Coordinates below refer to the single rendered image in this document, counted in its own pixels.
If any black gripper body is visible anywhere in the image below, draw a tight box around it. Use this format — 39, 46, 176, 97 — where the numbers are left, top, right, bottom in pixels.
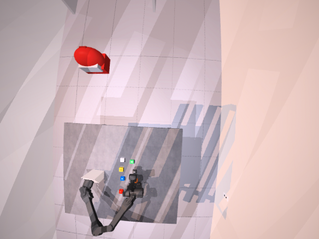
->
127, 174, 137, 189

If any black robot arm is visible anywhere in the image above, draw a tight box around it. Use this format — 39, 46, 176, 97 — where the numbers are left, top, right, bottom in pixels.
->
79, 179, 144, 236

